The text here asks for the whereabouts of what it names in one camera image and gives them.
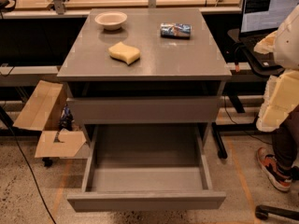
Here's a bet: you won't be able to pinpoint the grey drawer cabinet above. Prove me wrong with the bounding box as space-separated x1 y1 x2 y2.
58 8 231 138

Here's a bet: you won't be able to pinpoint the open grey middle drawer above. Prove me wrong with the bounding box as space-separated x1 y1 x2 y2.
67 124 226 212

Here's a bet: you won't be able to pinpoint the yellow wavy sponge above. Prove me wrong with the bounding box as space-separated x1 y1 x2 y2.
108 42 140 65

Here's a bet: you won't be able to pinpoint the white paper bowl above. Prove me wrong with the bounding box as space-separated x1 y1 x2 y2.
94 11 127 31

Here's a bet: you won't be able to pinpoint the open cardboard box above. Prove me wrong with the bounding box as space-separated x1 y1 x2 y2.
13 80 89 159

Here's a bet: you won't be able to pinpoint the open black laptop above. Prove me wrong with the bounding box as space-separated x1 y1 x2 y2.
238 0 299 68

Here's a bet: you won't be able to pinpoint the orange white sneaker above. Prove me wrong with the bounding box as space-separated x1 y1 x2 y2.
257 147 292 192

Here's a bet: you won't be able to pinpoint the black headphones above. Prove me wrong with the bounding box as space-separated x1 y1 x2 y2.
0 0 17 12

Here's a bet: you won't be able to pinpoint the black floor cable left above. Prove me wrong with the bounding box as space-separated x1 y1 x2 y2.
0 105 58 224

